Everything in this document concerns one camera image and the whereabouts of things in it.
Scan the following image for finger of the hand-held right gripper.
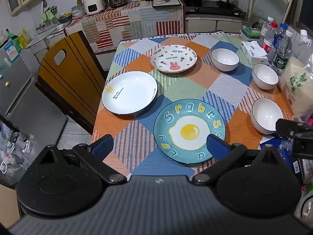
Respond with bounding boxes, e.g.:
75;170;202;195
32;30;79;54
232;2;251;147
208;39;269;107
275;118;304;138

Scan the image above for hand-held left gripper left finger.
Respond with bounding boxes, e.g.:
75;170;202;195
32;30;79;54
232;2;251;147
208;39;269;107
37;134;128;183

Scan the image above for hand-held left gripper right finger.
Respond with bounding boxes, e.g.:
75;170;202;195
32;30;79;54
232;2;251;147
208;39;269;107
191;135;285;186

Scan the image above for white ribbed bowl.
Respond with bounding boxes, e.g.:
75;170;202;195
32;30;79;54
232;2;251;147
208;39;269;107
252;64;279;90
250;98;284;135
210;48;240;72

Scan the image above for teal fried egg plate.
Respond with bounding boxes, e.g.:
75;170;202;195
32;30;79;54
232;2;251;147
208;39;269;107
154;99;227;167

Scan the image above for white plate with sun print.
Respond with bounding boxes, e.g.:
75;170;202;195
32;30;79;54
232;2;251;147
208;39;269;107
101;71;159;116

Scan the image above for pink rabbit print plate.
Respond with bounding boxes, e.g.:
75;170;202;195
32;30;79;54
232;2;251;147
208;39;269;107
150;44;198;73

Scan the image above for stack of kitchen bowls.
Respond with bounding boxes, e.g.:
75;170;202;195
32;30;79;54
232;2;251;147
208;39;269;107
71;4;86;18

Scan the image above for blue book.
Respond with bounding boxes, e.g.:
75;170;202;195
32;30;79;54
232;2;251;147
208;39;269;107
259;136;295;157

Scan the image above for bag of rice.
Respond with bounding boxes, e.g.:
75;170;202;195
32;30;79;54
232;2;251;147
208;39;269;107
278;54;313;122

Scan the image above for patchwork tablecloth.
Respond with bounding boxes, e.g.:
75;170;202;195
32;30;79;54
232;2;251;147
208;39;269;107
91;30;295;177

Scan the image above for wooden chair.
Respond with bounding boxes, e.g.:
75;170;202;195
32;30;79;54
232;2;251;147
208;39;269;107
35;30;107;136

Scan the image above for white tissue box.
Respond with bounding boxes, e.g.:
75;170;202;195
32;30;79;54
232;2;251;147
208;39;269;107
241;41;268;65

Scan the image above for white spout pouch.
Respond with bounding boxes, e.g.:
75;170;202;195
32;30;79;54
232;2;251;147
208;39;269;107
291;29;313;65

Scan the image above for blue label water bottle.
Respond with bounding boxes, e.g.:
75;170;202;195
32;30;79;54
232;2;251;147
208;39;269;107
266;23;287;66

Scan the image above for clear plastic bags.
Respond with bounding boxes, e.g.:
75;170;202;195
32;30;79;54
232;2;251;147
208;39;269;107
0;117;41;185

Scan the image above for red label water bottle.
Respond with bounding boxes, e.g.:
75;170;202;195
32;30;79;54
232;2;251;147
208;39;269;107
262;22;278;52

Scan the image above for green plastic basket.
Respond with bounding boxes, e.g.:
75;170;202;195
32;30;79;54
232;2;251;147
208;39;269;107
241;22;263;40

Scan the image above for clear water bottle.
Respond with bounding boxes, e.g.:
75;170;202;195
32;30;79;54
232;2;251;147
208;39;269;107
259;16;274;47

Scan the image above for grey refrigerator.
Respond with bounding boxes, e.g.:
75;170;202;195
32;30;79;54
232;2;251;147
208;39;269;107
0;38;34;116

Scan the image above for striped counter cloth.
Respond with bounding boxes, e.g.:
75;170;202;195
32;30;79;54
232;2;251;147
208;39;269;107
65;1;184;53

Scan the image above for blue dish basin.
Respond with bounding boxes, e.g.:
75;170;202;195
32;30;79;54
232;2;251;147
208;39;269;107
57;13;73;25

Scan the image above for black gas stove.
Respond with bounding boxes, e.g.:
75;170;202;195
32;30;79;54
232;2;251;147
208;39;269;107
184;0;246;18

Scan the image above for white rice cooker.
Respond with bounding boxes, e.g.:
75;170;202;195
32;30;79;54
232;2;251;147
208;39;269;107
84;0;106;15

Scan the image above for green cloth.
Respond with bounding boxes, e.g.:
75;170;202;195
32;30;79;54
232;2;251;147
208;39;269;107
41;11;56;23

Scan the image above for cutting board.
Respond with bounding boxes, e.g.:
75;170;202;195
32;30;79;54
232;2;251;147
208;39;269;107
152;0;182;8

